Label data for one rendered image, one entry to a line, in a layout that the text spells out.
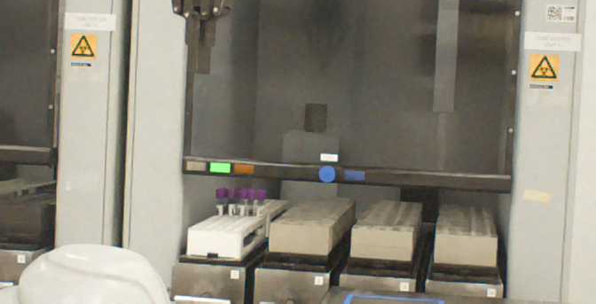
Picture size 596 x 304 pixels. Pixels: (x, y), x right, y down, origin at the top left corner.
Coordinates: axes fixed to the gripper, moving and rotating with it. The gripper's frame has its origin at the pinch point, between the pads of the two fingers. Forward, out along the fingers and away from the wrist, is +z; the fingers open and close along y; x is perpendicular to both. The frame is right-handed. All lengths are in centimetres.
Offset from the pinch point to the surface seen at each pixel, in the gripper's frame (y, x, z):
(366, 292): 6, 40, 36
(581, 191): -5, 191, 30
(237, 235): -29, 56, 32
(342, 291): 2, 39, 36
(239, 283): -26, 53, 41
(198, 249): -36, 53, 36
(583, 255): -4, 192, 48
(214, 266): -31, 51, 38
